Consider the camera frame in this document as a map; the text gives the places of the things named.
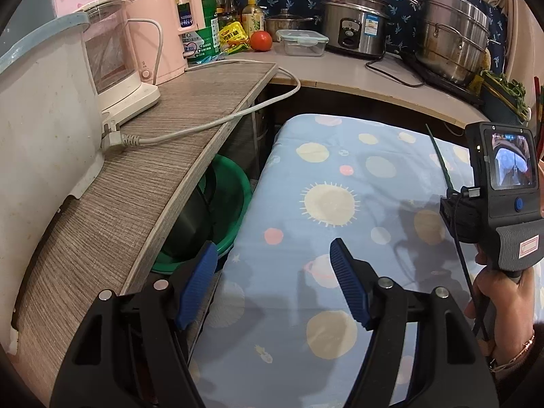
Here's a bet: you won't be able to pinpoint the blue planet-print blanket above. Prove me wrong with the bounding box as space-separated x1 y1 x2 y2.
187 113 502 408

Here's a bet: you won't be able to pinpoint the blue bowl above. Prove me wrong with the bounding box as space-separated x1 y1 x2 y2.
480 81 532 126

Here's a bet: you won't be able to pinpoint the small lidded steel pot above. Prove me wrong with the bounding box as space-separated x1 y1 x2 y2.
264 8 315 43

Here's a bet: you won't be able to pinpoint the steel rice cooker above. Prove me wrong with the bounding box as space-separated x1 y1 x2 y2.
321 0 394 60

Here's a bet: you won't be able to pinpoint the black induction cooker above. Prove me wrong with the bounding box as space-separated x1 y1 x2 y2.
399 51 485 107

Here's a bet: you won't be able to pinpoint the black power cord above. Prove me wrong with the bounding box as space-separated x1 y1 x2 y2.
365 49 426 88

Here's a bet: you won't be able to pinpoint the grey wood-grain counter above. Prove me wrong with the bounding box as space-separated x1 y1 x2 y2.
8 62 278 392

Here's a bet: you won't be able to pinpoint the pink electric kettle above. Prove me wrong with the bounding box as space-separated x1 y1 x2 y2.
123 0 200 86

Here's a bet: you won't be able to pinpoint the leafy greens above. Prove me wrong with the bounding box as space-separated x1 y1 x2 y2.
482 70 530 111

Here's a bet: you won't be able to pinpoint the green plastic basin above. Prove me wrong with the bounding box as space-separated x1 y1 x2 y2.
151 153 252 275

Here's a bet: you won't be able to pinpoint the large steel steamer pot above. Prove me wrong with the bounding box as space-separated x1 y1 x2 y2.
406 0 491 88

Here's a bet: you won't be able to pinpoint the yellow snack packet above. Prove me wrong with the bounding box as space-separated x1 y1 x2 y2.
219 21 251 54

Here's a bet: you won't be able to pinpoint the white dish storage box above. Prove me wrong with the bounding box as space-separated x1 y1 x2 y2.
0 12 107 345

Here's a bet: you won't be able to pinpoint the white power cord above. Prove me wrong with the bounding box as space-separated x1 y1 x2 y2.
102 58 302 151

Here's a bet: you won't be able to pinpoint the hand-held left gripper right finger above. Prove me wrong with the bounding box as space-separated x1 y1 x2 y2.
329 238 500 408

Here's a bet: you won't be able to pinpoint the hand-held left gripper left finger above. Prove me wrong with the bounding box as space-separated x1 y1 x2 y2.
50 240 218 408

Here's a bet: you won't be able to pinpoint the green tin can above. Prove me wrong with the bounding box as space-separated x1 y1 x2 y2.
183 0 222 66

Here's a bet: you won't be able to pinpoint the red tomato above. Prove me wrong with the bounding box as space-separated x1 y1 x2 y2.
249 31 273 52

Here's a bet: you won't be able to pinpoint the glass food container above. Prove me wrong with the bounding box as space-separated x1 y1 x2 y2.
275 29 329 57

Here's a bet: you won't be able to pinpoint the gold bracelet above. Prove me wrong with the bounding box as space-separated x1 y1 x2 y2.
489 331 537 370

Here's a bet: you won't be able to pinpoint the person's right forearm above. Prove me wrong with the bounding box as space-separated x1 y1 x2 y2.
493 323 544 392

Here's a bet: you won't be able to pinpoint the person's right hand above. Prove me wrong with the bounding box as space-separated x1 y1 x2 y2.
464 251 537 370

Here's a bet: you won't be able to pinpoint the beige counter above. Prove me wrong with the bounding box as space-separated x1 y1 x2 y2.
187 40 491 126

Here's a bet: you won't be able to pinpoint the yellow oil bottle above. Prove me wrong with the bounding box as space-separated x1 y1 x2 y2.
241 0 266 37

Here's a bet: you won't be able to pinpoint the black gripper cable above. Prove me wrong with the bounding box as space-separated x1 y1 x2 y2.
451 191 491 343

